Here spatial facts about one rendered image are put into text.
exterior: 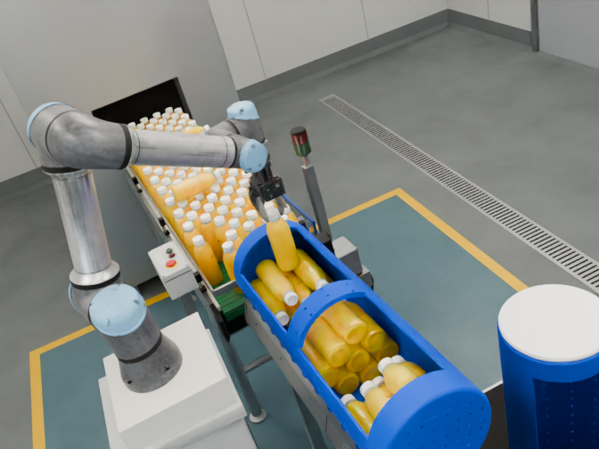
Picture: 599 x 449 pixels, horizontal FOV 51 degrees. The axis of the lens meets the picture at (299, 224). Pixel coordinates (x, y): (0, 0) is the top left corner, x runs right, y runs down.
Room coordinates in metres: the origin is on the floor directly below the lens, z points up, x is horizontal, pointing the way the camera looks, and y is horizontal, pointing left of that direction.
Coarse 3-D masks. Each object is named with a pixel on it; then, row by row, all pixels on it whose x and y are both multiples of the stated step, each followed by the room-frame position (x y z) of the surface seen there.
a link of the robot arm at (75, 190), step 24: (48, 120) 1.28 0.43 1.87; (48, 168) 1.28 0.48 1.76; (72, 168) 1.27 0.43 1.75; (72, 192) 1.28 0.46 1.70; (72, 216) 1.28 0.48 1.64; (96, 216) 1.29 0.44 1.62; (72, 240) 1.27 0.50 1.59; (96, 240) 1.28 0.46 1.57; (96, 264) 1.27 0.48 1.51; (72, 288) 1.27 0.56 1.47; (96, 288) 1.24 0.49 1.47
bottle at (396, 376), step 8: (384, 368) 1.03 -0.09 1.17; (392, 368) 1.01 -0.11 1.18; (400, 368) 1.00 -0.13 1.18; (408, 368) 1.00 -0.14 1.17; (384, 376) 1.01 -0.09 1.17; (392, 376) 0.99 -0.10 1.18; (400, 376) 0.98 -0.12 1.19; (408, 376) 0.97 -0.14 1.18; (416, 376) 0.98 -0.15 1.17; (392, 384) 0.97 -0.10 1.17; (400, 384) 0.96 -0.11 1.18; (392, 392) 0.96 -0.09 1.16
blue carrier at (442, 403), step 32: (256, 256) 1.66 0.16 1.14; (320, 256) 1.66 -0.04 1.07; (320, 288) 1.29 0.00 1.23; (352, 288) 1.27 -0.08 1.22; (384, 320) 1.30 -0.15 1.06; (288, 352) 1.27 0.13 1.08; (416, 352) 1.15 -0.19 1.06; (320, 384) 1.07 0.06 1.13; (416, 384) 0.90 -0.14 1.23; (448, 384) 0.88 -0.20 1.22; (352, 416) 0.94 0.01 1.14; (384, 416) 0.87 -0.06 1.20; (416, 416) 0.84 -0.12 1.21; (448, 416) 0.86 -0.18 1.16; (480, 416) 0.88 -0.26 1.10; (384, 448) 0.82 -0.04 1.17; (416, 448) 0.83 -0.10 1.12; (448, 448) 0.86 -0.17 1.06
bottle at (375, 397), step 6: (366, 390) 1.01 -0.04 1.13; (372, 390) 1.00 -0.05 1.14; (378, 390) 0.99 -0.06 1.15; (384, 390) 0.99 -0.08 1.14; (366, 396) 0.99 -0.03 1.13; (372, 396) 0.98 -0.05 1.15; (378, 396) 0.97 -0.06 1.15; (384, 396) 0.97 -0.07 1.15; (390, 396) 0.96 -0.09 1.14; (366, 402) 0.98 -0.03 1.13; (372, 402) 0.97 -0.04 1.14; (378, 402) 0.96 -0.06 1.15; (384, 402) 0.95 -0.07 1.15; (366, 408) 0.98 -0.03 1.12; (372, 408) 0.96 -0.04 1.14; (378, 408) 0.94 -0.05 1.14; (372, 414) 0.95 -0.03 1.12
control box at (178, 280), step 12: (156, 252) 1.92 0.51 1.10; (180, 252) 1.87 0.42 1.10; (156, 264) 1.85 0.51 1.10; (180, 264) 1.80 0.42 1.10; (168, 276) 1.76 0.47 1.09; (180, 276) 1.77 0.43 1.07; (192, 276) 1.78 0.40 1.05; (168, 288) 1.75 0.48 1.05; (180, 288) 1.76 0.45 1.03; (192, 288) 1.77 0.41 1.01
